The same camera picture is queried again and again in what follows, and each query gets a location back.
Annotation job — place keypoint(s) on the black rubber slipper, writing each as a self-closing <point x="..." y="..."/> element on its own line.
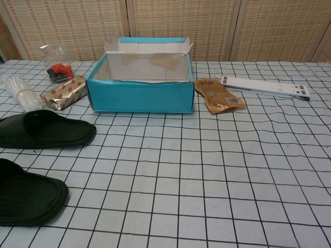
<point x="54" y="134"/>
<point x="26" y="196"/>

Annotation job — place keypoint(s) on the teal cardboard shoe box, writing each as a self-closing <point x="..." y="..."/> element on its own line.
<point x="139" y="98"/>

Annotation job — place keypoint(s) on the brown foil pouch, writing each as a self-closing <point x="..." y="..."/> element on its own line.
<point x="217" y="95"/>

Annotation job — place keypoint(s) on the light blue grid tablecloth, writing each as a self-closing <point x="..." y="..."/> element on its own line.
<point x="207" y="180"/>

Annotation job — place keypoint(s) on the woven bamboo folding screen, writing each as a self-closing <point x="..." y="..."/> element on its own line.
<point x="181" y="25"/>

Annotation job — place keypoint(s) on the white folding stand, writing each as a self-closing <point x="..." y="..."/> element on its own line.
<point x="258" y="86"/>

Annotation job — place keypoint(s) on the gold wrapped package red print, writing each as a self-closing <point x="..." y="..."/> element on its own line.
<point x="64" y="93"/>

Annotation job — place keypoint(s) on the clear bag red black items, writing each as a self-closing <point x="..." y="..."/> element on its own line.
<point x="59" y="70"/>

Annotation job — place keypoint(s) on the clear plastic tube bundle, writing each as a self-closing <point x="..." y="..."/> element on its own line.
<point x="23" y="95"/>

